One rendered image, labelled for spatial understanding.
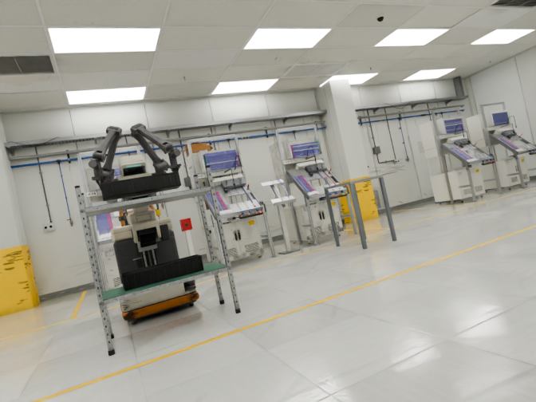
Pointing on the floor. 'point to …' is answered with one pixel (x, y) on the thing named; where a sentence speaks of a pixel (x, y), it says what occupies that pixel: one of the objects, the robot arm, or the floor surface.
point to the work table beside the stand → (360, 209)
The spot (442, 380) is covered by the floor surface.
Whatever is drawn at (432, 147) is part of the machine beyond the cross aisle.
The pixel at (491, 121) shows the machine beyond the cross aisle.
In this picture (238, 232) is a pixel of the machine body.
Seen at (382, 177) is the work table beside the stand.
